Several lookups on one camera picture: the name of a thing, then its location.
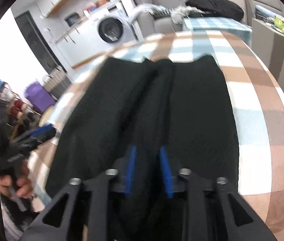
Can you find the yellow-green cloth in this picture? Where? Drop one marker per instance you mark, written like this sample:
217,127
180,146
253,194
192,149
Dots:
279,23

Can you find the black jacket on sofa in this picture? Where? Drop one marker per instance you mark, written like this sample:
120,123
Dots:
221,8

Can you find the black pot on counter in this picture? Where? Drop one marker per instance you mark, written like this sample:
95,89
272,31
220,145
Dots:
72,19

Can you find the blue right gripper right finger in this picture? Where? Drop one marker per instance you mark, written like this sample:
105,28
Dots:
166,172

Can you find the black knit sweater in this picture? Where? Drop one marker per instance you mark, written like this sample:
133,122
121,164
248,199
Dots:
184,107

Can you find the checkered plaid table cloth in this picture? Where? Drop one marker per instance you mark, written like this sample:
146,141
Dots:
258,107

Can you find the white grey clothes pile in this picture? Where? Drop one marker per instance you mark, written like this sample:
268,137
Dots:
177,14

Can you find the white front-load washing machine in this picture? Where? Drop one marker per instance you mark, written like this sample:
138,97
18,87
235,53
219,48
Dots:
112,26

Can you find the purple bag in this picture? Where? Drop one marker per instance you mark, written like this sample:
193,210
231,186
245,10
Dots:
39,97

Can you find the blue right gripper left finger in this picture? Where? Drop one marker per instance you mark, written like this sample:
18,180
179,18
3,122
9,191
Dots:
130,168

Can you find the woven grey laundry basket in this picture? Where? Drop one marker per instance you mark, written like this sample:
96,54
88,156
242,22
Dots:
56,82

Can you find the wooden shoe rack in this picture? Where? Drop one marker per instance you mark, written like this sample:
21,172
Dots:
18,115

